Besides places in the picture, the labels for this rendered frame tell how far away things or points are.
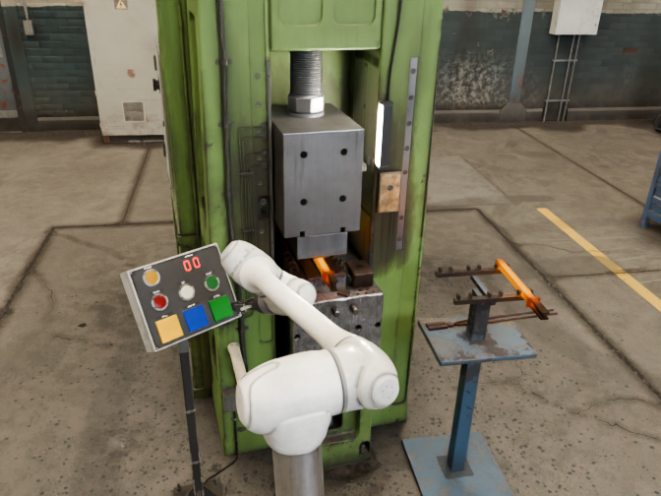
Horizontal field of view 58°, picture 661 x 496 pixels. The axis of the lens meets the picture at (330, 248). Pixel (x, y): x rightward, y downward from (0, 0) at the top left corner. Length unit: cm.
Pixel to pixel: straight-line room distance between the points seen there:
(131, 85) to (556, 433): 592
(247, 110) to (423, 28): 71
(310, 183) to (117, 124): 564
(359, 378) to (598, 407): 252
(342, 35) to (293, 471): 152
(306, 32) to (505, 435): 213
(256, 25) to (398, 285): 125
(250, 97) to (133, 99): 542
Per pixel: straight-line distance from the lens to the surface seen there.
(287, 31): 220
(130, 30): 744
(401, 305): 277
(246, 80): 219
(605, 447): 337
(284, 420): 117
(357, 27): 227
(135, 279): 206
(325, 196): 223
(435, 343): 247
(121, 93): 759
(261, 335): 262
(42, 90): 844
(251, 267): 162
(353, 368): 120
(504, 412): 338
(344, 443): 287
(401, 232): 258
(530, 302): 232
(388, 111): 233
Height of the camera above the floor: 215
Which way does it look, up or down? 26 degrees down
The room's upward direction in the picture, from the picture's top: 1 degrees clockwise
